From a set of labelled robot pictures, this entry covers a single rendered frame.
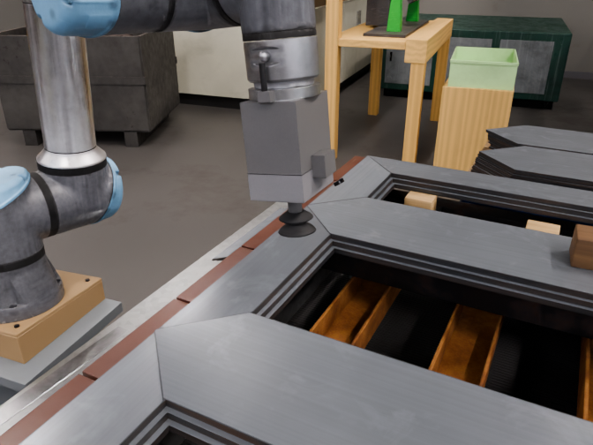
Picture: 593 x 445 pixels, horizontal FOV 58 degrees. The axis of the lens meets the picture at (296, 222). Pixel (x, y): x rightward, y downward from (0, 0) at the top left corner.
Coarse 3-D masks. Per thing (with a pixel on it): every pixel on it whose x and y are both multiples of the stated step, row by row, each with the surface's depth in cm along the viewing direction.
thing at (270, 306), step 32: (384, 192) 115; (448, 192) 115; (480, 192) 113; (320, 256) 90; (352, 256) 92; (384, 256) 90; (416, 256) 88; (288, 288) 81; (480, 288) 83; (512, 288) 82; (544, 288) 80; (160, 416) 58; (192, 416) 58
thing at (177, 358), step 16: (208, 320) 72; (224, 320) 72; (240, 320) 72; (176, 336) 68; (192, 336) 68; (208, 336) 68; (224, 336) 68; (160, 352) 66; (176, 352) 66; (192, 352) 66; (208, 352) 66; (160, 368) 63; (176, 368) 63; (192, 368) 63; (176, 384) 61
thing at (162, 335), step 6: (186, 324) 71; (156, 330) 70; (162, 330) 70; (168, 330) 70; (174, 330) 70; (180, 330) 70; (156, 336) 68; (162, 336) 68; (168, 336) 68; (156, 342) 67; (162, 342) 67
